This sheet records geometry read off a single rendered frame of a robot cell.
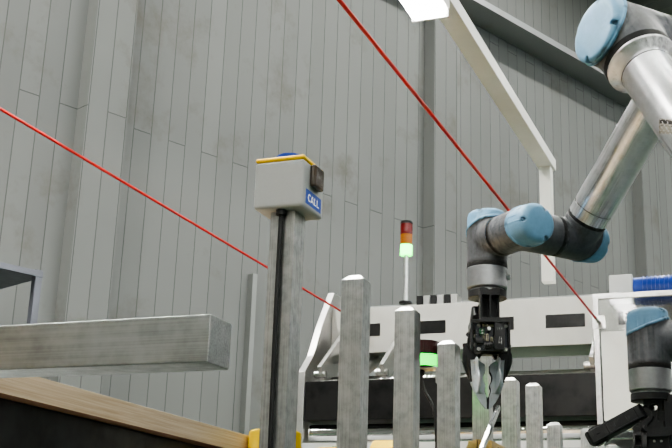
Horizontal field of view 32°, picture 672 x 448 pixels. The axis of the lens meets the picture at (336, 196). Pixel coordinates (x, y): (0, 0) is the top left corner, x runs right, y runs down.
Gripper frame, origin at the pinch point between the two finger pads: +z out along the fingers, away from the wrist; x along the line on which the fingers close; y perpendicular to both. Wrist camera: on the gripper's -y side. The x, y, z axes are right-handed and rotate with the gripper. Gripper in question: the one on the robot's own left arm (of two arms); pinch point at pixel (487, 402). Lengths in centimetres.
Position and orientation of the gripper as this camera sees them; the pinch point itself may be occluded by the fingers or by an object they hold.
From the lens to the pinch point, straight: 216.4
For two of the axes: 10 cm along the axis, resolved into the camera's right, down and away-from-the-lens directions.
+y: -0.2, -3.1, -9.5
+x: 10.0, 0.2, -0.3
